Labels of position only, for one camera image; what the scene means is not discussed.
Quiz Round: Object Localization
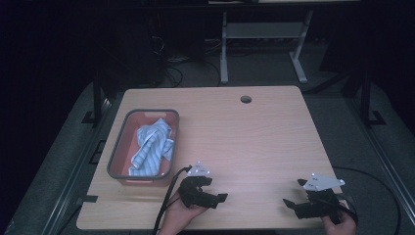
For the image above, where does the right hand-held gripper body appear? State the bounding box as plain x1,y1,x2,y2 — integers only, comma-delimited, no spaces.
294,172,346,220

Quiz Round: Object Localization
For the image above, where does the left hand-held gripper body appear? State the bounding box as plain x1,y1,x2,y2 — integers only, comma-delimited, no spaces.
177,161,219,210

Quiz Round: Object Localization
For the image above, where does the blue striped cloth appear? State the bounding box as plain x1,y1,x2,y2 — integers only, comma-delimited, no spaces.
128,117,175,177

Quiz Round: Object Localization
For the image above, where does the pink basket with grey rim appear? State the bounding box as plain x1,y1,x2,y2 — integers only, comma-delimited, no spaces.
106,108,181,187

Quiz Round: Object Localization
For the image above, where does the person's left hand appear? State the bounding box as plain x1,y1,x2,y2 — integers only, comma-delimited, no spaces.
158,191,208,235

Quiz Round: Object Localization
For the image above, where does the person's right hand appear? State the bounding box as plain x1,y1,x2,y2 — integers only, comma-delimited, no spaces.
320,201,358,235

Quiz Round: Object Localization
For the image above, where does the black tape strip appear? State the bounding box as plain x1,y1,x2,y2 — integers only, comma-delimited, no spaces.
76,194,99,206

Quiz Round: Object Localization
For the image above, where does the black metal stand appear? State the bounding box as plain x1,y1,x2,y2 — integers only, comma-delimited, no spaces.
358,62,388,127
81,70,114,125

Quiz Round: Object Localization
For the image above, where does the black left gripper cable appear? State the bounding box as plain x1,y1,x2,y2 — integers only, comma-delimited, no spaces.
152,165,194,235

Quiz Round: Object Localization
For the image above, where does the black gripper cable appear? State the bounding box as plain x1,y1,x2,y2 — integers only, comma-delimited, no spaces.
152,165,194,235
332,165,402,235

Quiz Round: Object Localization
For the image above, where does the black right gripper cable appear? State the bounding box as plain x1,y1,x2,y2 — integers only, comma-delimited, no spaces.
332,165,402,235

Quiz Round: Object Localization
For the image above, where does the aluminium floor rail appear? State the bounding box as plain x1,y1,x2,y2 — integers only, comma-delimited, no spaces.
40,92,126,235
344,94,415,226

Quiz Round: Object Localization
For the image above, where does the tangle of black floor cables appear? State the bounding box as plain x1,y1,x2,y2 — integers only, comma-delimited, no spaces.
148,33,223,89

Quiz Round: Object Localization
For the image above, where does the white metal table frame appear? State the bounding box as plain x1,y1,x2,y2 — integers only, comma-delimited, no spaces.
219,9,315,85

